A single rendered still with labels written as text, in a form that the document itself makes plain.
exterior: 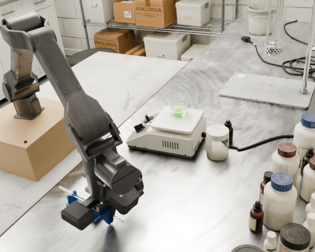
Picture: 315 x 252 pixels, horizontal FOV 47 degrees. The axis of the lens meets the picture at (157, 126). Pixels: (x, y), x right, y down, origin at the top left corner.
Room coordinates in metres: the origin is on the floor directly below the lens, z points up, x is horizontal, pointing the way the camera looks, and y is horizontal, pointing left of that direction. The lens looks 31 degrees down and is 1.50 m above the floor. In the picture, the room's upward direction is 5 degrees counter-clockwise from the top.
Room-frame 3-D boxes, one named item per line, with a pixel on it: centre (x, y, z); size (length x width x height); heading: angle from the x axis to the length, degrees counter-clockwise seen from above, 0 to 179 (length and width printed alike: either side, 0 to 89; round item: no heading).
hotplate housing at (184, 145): (0.88, -0.03, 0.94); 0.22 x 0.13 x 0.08; 65
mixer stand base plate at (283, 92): (1.16, -0.40, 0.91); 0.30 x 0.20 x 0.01; 60
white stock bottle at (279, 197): (0.55, -0.24, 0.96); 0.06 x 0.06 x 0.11
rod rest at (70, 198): (0.63, 0.18, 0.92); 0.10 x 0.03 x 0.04; 50
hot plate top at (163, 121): (0.87, -0.06, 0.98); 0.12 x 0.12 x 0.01; 65
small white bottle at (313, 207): (0.52, -0.30, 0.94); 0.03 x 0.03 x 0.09
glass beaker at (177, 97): (0.89, -0.06, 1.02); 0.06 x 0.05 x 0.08; 91
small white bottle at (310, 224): (0.49, -0.28, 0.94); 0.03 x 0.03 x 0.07
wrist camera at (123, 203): (0.55, 0.08, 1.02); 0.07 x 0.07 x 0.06; 48
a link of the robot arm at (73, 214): (0.58, 0.12, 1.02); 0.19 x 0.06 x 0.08; 140
